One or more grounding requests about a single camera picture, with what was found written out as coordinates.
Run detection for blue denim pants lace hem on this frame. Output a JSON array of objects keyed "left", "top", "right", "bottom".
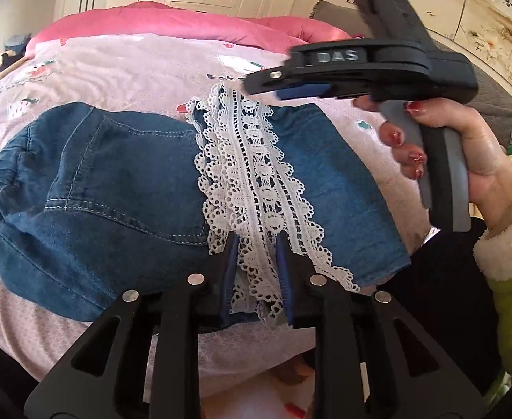
[{"left": 0, "top": 83, "right": 409, "bottom": 323}]

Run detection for green sleeve cream cuff forearm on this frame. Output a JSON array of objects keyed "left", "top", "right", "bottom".
[{"left": 473, "top": 156, "right": 512, "bottom": 378}]

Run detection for right hand red nails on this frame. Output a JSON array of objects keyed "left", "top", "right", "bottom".
[{"left": 378, "top": 98, "right": 512, "bottom": 230}]

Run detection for pink quilt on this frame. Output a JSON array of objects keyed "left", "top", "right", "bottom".
[{"left": 26, "top": 1, "right": 352, "bottom": 59}]

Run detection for dark clothes pile beside bed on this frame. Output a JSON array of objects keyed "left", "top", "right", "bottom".
[{"left": 0, "top": 33, "right": 31, "bottom": 73}]

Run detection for grey padded headboard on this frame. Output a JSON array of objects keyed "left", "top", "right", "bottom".
[{"left": 310, "top": 0, "right": 512, "bottom": 148}]

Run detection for black trousers leg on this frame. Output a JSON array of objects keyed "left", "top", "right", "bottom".
[{"left": 378, "top": 218, "right": 502, "bottom": 395}]

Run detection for pink strawberry print bedsheet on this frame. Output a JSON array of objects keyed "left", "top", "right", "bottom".
[{"left": 0, "top": 34, "right": 430, "bottom": 395}]

